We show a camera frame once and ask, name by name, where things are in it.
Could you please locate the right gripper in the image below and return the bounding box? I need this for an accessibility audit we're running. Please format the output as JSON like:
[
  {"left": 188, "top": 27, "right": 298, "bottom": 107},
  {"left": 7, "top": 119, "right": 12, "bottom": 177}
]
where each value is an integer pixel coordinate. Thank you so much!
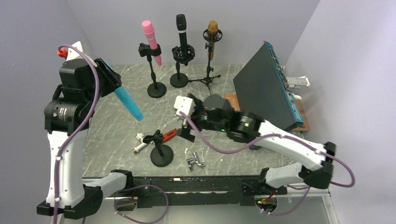
[{"left": 176, "top": 99, "right": 228, "bottom": 142}]

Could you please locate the blue toy microphone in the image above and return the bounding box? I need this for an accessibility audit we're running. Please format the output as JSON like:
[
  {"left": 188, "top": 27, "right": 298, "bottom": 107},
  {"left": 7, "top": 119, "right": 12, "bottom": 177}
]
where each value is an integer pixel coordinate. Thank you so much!
[{"left": 114, "top": 86, "right": 144, "bottom": 121}]

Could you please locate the black front microphone stand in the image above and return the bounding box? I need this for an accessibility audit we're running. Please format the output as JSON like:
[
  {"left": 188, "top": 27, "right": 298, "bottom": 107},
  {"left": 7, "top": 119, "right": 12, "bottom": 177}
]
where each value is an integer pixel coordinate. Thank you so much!
[{"left": 142, "top": 129, "right": 174, "bottom": 167}]

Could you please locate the black stand for pink microphone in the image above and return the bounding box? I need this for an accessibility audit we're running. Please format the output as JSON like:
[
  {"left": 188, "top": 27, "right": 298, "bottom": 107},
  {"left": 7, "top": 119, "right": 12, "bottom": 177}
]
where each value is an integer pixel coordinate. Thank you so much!
[{"left": 138, "top": 43, "right": 167, "bottom": 98}]

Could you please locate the pink toy microphone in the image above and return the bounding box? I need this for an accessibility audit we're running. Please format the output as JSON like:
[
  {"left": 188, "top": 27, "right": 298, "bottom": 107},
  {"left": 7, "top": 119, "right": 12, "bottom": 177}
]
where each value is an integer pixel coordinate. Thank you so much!
[{"left": 141, "top": 20, "right": 162, "bottom": 66}]

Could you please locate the black toy microphone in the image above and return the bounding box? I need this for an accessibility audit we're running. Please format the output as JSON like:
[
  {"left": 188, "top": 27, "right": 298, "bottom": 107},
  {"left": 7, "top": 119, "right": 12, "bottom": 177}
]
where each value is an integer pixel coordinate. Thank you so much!
[{"left": 176, "top": 14, "right": 188, "bottom": 57}]

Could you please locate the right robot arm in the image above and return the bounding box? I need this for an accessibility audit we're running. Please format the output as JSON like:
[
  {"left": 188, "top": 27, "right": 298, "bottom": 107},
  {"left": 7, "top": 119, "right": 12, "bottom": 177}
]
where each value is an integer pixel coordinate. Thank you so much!
[{"left": 174, "top": 94, "right": 336, "bottom": 194}]

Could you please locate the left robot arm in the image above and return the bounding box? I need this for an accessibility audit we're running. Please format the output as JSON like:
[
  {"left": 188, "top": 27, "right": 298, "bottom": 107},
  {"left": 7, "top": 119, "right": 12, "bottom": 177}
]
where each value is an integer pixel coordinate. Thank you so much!
[{"left": 36, "top": 41, "right": 143, "bottom": 224}]

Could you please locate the black tripod microphone stand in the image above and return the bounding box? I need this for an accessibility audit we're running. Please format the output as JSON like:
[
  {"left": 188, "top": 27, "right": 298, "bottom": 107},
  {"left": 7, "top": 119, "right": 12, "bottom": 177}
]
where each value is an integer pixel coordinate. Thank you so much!
[{"left": 188, "top": 29, "right": 222, "bottom": 95}]

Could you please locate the gold microphone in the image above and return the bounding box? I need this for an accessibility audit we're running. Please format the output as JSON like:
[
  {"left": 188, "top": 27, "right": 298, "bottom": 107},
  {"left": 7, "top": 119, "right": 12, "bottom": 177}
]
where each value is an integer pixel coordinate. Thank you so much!
[{"left": 207, "top": 20, "right": 218, "bottom": 60}]

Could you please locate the chrome faucet fitting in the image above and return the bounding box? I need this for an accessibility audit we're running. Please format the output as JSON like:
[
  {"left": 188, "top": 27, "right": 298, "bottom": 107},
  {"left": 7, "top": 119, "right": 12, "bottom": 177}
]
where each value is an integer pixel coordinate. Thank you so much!
[{"left": 186, "top": 152, "right": 205, "bottom": 171}]

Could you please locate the white plastic tap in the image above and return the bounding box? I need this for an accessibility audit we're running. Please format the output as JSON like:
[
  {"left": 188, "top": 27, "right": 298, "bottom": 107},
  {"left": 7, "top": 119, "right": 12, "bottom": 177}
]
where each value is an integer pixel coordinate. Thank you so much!
[{"left": 133, "top": 133, "right": 147, "bottom": 154}]

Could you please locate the wooden board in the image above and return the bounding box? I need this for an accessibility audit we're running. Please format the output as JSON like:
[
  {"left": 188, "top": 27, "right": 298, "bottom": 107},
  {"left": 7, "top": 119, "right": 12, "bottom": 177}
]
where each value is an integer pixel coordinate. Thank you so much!
[{"left": 224, "top": 94, "right": 309, "bottom": 132}]

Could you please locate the red handled adjustable wrench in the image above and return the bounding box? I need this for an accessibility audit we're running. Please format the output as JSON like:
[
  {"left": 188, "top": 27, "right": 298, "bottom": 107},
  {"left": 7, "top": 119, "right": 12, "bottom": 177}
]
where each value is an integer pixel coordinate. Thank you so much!
[{"left": 162, "top": 129, "right": 177, "bottom": 143}]

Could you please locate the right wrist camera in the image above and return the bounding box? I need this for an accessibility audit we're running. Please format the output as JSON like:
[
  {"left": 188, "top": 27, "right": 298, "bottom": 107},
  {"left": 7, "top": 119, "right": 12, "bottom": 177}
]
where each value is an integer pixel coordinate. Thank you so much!
[{"left": 174, "top": 96, "right": 195, "bottom": 116}]

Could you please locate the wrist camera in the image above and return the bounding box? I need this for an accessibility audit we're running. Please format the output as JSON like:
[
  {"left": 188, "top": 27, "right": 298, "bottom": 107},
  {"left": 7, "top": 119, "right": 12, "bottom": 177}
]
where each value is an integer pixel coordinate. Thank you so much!
[
  {"left": 174, "top": 96, "right": 195, "bottom": 116},
  {"left": 57, "top": 41, "right": 93, "bottom": 63}
]

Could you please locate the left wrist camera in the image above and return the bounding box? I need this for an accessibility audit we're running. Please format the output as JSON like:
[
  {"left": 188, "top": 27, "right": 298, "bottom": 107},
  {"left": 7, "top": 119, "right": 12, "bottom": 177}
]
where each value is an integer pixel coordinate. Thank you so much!
[{"left": 57, "top": 41, "right": 93, "bottom": 63}]

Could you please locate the black shock mount stand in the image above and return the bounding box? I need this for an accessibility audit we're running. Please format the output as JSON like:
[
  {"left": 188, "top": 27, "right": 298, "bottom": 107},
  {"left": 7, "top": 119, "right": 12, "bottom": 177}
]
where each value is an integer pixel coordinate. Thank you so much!
[{"left": 170, "top": 45, "right": 195, "bottom": 88}]

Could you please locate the dark grey network switch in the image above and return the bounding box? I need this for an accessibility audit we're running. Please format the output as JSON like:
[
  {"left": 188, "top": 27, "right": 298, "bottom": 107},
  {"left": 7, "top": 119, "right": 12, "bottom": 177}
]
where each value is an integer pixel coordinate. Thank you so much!
[{"left": 233, "top": 42, "right": 304, "bottom": 132}]

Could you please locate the metal rack bracket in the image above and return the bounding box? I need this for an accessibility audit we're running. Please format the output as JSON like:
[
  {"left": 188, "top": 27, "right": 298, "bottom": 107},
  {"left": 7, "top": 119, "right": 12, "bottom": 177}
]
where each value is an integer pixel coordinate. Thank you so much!
[{"left": 286, "top": 76, "right": 311, "bottom": 89}]

